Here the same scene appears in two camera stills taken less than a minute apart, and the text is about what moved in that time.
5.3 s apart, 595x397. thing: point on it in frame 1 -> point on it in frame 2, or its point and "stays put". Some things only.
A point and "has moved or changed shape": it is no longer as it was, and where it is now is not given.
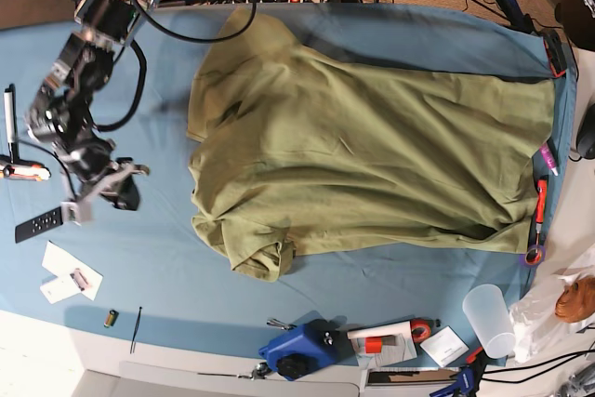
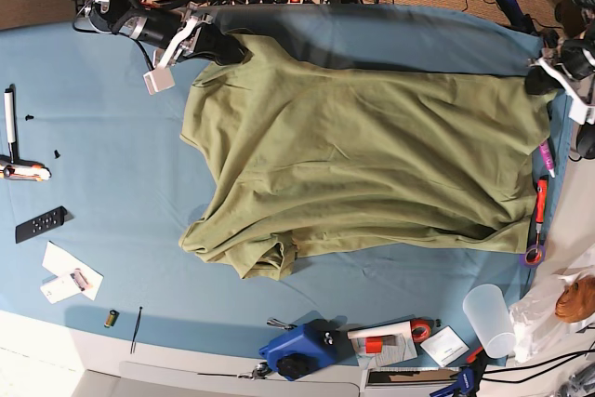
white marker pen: x=10 y=112 stays put
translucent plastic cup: x=485 y=310 stays put
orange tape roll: x=420 y=329 stays put
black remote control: x=39 y=225 stays put
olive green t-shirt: x=301 y=148 has moved or changed shape
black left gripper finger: x=127 y=195 -> x=213 y=43
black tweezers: x=132 y=345 stays put
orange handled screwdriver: x=541 y=207 stays put
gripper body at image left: x=90 y=164 -> x=176 y=49
